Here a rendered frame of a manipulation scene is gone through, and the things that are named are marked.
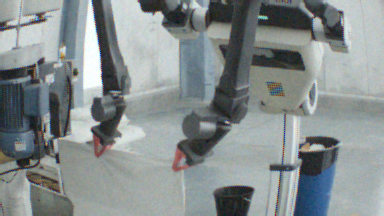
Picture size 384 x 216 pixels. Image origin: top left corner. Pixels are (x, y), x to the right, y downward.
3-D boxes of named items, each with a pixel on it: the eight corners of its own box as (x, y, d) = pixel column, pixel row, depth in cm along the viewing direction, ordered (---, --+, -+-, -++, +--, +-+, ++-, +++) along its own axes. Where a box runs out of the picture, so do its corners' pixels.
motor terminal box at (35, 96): (50, 120, 172) (49, 82, 171) (43, 126, 162) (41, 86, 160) (31, 120, 173) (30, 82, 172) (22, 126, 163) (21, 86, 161)
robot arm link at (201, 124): (250, 106, 165) (228, 87, 170) (221, 103, 157) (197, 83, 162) (228, 147, 169) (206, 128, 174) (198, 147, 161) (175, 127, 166)
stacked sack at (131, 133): (150, 141, 571) (149, 124, 569) (105, 154, 513) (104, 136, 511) (110, 135, 592) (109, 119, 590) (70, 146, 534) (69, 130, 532)
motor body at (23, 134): (42, 155, 173) (38, 74, 169) (17, 162, 160) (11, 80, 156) (18, 148, 180) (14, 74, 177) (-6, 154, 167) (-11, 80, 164)
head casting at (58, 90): (73, 134, 219) (72, 51, 214) (37, 144, 198) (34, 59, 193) (29, 125, 234) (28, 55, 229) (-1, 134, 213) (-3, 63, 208)
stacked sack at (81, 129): (111, 138, 516) (110, 120, 514) (66, 151, 459) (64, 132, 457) (76, 132, 537) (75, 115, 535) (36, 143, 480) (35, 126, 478)
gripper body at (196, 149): (173, 146, 171) (192, 127, 167) (195, 138, 180) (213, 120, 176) (189, 165, 169) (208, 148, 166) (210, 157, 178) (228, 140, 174)
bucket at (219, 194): (258, 216, 454) (261, 186, 450) (241, 227, 428) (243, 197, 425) (223, 214, 469) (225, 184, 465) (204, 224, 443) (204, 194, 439)
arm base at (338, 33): (325, 9, 188) (324, 38, 185) (318, -3, 182) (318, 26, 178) (344, 13, 184) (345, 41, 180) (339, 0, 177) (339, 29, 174)
